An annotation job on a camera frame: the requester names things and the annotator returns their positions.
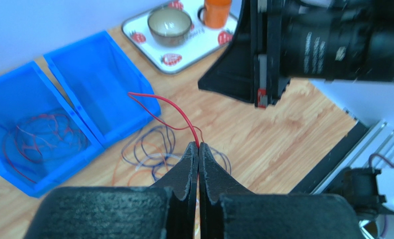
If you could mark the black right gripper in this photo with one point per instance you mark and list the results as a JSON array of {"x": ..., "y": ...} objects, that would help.
[{"x": 273, "y": 42}]

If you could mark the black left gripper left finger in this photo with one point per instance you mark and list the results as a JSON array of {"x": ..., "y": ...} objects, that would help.
[{"x": 164, "y": 210}]

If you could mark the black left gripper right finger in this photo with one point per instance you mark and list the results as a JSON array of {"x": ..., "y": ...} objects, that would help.
[{"x": 228, "y": 210}]

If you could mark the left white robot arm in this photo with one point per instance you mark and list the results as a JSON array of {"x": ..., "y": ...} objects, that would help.
[{"x": 369, "y": 191}]

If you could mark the strawberry print tray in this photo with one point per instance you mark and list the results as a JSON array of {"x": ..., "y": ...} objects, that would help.
[{"x": 199, "y": 42}]

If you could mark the orange mug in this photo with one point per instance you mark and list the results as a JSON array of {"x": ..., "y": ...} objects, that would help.
[{"x": 214, "y": 13}]

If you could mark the beige ceramic bowl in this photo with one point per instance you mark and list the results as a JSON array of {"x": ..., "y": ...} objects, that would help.
[{"x": 169, "y": 26}]

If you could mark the right blue plastic bin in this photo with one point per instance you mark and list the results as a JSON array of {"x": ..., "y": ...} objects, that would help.
[{"x": 97, "y": 76}]

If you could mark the blue plastic bin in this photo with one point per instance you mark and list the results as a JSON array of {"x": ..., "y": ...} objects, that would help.
[
  {"x": 97, "y": 76},
  {"x": 43, "y": 141}
]

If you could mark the left blue plastic bin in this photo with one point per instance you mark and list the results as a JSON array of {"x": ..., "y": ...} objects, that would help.
[{"x": 43, "y": 141}]

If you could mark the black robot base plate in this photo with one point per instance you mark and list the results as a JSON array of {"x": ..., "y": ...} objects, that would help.
[{"x": 331, "y": 160}]

